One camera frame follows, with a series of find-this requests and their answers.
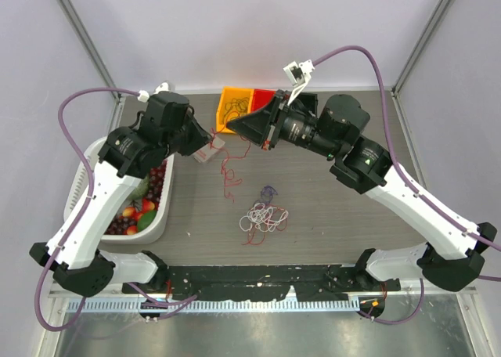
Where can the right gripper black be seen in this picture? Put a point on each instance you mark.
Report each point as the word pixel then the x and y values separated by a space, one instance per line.
pixel 257 126

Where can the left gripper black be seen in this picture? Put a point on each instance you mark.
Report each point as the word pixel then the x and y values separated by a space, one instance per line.
pixel 201 138

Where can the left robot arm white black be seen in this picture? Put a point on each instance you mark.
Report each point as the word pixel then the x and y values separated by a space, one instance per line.
pixel 72 254

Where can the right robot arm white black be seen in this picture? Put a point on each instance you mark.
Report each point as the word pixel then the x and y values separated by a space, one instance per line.
pixel 451 255

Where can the playing card box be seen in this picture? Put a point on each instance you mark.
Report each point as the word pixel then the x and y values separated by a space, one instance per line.
pixel 207 152

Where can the red plastic bin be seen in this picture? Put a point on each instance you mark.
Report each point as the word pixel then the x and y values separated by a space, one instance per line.
pixel 260 98

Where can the yellow plastic bin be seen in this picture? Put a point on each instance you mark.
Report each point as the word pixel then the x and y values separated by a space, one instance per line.
pixel 233 103

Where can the dark red grape bunch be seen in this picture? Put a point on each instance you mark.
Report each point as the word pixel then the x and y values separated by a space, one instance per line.
pixel 156 182

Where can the black plastic bin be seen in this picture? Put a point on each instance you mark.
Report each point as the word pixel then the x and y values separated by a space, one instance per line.
pixel 306 103

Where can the green melon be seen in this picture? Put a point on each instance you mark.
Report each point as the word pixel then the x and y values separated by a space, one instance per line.
pixel 141 190

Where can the small peach fruits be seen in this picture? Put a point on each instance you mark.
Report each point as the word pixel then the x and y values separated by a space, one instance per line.
pixel 135 218

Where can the small red grape bunch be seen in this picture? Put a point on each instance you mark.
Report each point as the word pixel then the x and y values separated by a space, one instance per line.
pixel 120 226

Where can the white plastic basket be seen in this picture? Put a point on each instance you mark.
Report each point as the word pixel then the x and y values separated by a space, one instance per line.
pixel 157 227

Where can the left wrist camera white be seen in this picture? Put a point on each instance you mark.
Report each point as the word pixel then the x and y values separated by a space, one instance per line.
pixel 162 87

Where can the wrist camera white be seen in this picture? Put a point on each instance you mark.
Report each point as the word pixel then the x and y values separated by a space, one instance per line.
pixel 299 75
pixel 162 87

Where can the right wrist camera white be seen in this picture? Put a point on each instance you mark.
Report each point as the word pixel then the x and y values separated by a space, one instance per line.
pixel 299 75

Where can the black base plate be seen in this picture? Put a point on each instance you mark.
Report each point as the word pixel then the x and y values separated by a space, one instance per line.
pixel 264 283

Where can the white slotted cable duct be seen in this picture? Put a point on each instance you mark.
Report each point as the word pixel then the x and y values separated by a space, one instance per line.
pixel 289 304

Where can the aluminium frame rail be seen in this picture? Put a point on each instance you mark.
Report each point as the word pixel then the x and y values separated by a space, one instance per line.
pixel 108 291

